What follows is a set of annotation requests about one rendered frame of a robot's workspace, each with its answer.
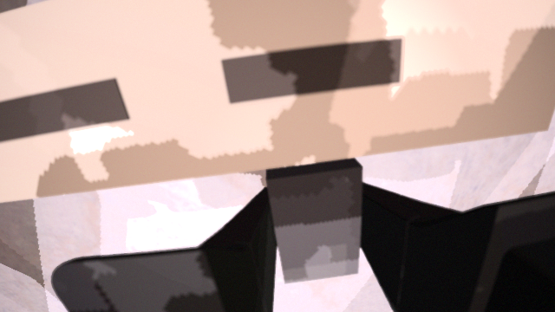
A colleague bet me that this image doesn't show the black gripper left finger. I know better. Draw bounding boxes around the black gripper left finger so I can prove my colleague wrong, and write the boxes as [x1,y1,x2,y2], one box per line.
[51,187,278,312]

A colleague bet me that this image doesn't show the black two-prong plug charger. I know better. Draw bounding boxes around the black two-prong plug charger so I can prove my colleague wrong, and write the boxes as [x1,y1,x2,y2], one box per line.
[266,158,363,284]

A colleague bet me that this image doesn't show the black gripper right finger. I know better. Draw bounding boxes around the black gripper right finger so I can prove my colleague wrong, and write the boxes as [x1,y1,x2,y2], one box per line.
[360,182,555,312]

